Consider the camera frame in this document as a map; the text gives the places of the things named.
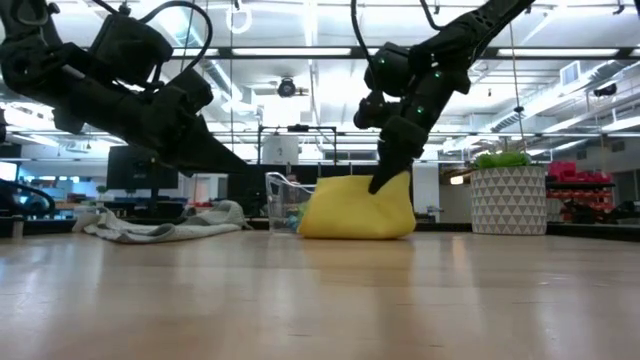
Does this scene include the black ceiling device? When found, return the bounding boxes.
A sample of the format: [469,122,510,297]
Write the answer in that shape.
[592,82,620,99]

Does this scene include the black monitor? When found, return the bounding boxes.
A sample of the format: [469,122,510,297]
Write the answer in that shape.
[106,144,181,201]

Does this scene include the white hanging ring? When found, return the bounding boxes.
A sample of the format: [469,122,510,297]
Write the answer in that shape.
[225,3,254,36]

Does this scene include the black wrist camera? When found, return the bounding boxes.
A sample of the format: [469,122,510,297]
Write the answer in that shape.
[352,90,401,131]
[88,13,175,87]

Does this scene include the succulent in patterned white pot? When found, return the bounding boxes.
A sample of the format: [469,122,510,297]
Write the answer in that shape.
[469,150,549,236]

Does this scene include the grey microfiber towel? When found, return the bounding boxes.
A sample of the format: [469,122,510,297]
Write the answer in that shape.
[72,199,252,245]

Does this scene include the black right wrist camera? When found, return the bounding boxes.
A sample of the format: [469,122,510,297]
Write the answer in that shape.
[352,90,401,131]

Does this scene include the black round camera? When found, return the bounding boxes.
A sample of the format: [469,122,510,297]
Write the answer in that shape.
[276,76,298,99]

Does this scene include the black bar with light strips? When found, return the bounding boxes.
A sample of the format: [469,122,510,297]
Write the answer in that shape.
[169,46,640,61]

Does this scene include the black background rig frame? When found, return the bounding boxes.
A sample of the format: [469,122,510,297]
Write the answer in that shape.
[257,123,339,166]

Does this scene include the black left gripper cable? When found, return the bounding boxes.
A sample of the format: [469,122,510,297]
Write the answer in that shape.
[92,0,215,76]

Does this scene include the dark hanging cable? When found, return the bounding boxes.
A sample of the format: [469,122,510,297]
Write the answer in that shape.
[508,22,527,151]

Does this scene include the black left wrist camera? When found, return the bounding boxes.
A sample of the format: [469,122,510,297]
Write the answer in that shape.
[88,13,175,87]

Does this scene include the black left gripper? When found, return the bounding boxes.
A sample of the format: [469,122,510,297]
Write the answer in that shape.
[117,67,251,177]

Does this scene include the thin hanging cord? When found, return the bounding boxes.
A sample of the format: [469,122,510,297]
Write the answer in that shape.
[228,0,235,166]

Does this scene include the clear plastic bin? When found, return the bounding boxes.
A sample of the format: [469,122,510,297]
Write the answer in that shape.
[264,171,317,235]

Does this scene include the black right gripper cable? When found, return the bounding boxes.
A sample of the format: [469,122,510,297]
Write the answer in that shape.
[349,0,381,66]

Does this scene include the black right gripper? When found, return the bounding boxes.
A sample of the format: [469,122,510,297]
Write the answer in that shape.
[367,64,474,196]

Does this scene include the yellow microfiber towel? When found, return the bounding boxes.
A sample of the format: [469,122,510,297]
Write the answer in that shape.
[297,171,417,240]

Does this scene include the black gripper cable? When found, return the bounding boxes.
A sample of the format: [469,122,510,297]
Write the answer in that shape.
[92,0,215,76]
[349,0,381,66]

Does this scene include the red storage bins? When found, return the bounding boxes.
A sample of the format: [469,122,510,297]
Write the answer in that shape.
[546,159,615,224]

